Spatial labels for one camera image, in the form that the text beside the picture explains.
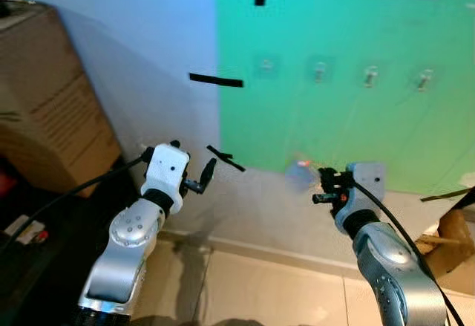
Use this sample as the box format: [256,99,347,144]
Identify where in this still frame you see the keys with orange tag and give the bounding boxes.
[284,157,321,195]

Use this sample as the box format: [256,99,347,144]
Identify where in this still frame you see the clear adhesive metal hook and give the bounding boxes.
[310,59,333,85]
[414,68,435,94]
[256,55,279,78]
[361,64,381,89]

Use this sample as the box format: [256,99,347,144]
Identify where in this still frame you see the open brown cardboard box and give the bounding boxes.
[414,206,475,297]

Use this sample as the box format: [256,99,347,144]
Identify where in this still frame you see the tall brown cardboard box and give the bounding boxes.
[0,0,125,197]

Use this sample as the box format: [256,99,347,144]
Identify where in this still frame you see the black glass top table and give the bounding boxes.
[0,155,153,326]

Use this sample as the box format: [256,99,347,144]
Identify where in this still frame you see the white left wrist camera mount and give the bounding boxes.
[140,143,191,215]

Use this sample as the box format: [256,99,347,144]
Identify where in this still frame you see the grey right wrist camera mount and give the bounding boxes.
[332,162,387,219]

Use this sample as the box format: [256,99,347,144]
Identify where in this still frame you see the green wall sheet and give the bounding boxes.
[214,0,475,195]

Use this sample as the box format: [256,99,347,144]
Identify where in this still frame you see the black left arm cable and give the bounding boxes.
[0,155,149,256]

